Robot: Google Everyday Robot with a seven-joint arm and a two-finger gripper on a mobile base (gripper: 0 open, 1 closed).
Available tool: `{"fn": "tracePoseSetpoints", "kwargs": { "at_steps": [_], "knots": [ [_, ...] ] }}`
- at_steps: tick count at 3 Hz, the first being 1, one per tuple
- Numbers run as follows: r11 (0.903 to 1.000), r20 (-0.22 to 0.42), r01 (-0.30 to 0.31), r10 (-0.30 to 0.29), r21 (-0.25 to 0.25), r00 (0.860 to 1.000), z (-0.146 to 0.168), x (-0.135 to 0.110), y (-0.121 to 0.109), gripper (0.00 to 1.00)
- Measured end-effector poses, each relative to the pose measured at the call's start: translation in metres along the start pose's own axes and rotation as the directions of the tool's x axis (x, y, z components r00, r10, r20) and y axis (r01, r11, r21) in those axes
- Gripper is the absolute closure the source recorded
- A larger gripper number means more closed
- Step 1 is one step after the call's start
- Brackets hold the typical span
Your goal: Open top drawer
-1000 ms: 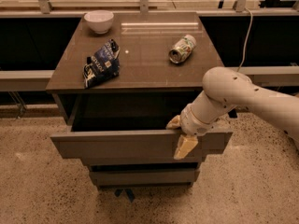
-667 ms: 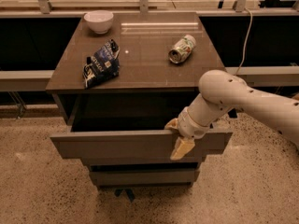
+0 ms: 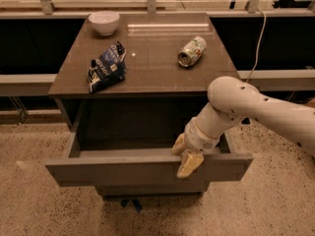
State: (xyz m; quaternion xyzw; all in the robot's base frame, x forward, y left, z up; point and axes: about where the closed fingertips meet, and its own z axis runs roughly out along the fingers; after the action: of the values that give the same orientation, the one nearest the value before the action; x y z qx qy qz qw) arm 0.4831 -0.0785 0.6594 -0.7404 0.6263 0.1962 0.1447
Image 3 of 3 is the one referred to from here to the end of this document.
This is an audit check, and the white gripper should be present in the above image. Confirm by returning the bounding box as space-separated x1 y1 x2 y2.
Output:
171 117 220 178

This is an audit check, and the grey top drawer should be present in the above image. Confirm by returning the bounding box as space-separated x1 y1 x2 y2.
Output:
46 100 253 187

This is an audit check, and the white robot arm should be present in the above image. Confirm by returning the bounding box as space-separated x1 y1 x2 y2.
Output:
172 77 315 178

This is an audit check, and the grey drawer cabinet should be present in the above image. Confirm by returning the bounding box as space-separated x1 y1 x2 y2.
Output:
47 12 248 202

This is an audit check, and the blue tape cross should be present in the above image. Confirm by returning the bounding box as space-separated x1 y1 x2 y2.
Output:
120 199 143 213

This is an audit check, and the green soda can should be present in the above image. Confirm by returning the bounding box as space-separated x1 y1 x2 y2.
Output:
177 36 207 68

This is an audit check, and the blue chip bag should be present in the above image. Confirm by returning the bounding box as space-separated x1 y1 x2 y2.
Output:
88 41 126 93

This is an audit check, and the white bowl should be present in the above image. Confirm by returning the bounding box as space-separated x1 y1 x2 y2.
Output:
88 11 120 35

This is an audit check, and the white cable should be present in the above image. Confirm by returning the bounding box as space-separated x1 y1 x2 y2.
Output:
243 7 268 85

